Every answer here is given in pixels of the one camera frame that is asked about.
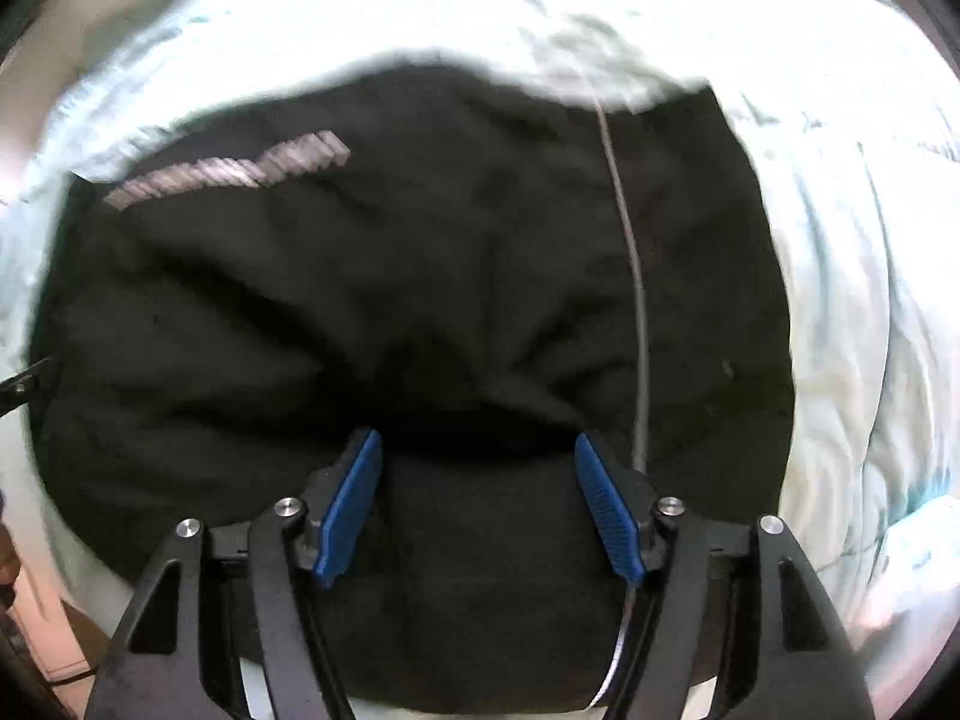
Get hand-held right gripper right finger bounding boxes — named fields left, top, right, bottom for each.
left=574, top=431, right=878, bottom=720

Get black jacket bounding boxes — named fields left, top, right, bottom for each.
left=26, top=64, right=796, bottom=717

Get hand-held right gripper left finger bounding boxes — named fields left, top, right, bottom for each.
left=82, top=427, right=385, bottom=720

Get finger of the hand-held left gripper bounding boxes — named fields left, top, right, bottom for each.
left=0, top=356, right=61, bottom=421

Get pale blue duvet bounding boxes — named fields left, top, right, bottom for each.
left=0, top=0, right=960, bottom=720

